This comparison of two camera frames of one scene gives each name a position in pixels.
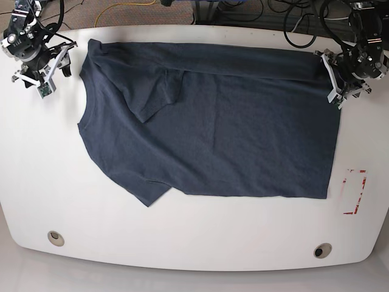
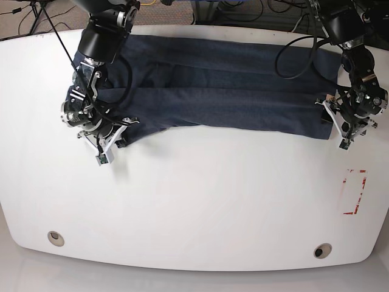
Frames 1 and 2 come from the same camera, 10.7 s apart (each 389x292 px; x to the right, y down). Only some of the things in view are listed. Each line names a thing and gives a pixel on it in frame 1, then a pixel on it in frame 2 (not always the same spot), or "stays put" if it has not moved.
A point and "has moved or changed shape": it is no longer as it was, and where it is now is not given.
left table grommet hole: x=56 y=238 stays put
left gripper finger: x=67 y=71 -> x=121 y=143
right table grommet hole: x=322 y=250 stays put
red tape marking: x=358 y=200 stays put
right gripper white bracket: x=338 y=95 -> x=349 y=131
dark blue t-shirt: x=209 y=119 has moved or changed shape
